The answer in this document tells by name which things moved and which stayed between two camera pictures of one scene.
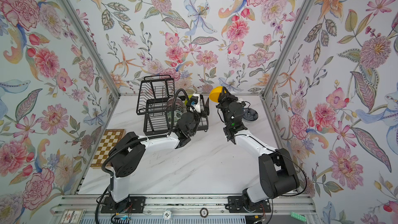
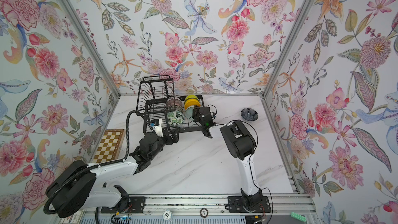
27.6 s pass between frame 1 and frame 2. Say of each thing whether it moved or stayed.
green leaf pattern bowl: stayed
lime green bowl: stayed
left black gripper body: moved
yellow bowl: moved
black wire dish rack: stayed
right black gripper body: moved
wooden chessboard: stayed
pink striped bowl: stayed
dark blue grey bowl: stayed
